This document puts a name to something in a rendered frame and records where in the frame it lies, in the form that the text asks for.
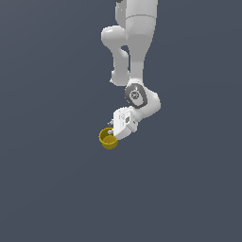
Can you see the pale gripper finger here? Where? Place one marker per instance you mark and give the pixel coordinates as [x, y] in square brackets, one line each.
[110, 132]
[110, 122]

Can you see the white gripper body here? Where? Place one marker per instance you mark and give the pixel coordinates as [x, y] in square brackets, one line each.
[124, 124]

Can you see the yellow cup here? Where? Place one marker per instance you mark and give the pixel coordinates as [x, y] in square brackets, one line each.
[107, 141]

